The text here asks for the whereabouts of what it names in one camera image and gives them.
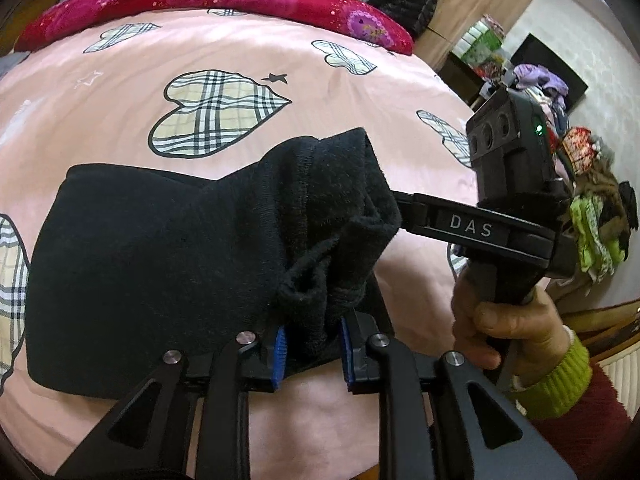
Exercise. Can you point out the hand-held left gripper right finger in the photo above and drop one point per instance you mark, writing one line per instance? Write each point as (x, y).
(347, 360)

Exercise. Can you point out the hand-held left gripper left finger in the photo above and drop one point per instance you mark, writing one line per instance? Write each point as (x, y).
(279, 360)

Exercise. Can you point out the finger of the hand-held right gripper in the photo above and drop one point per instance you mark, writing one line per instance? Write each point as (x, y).
(415, 212)

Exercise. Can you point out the black pants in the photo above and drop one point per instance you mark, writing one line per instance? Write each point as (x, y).
(150, 260)

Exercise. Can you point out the person's right forearm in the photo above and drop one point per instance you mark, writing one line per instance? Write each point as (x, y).
(585, 410)

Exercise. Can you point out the person's right hand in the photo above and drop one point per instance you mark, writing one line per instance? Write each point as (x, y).
(520, 330)

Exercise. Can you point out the pile of clothes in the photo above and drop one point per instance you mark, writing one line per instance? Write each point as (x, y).
(595, 200)

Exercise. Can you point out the dark low cabinet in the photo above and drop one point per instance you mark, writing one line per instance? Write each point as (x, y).
(460, 77)

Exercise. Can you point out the black flat screen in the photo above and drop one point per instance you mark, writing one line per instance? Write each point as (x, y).
(555, 70)

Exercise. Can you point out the stack of tissue packs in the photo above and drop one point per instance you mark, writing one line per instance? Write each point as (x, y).
(480, 42)

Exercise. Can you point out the white ribbed panel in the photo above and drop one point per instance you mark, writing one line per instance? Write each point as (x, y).
(622, 375)

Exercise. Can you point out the pink printed bedsheet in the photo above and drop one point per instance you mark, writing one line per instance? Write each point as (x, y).
(125, 125)

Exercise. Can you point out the red floral quilt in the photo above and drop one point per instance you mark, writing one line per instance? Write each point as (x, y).
(225, 2)

